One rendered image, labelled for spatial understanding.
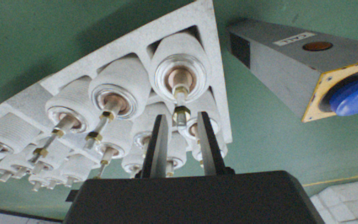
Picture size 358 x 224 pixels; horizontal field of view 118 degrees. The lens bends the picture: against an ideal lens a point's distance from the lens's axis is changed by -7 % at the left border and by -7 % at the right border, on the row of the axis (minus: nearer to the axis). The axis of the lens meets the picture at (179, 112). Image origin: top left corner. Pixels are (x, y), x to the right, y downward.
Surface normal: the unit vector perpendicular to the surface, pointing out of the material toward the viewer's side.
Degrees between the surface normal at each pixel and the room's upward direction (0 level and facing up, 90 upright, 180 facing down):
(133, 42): 0
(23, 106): 90
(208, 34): 0
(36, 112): 90
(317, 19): 0
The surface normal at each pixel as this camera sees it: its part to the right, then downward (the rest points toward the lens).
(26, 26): 0.00, 0.66
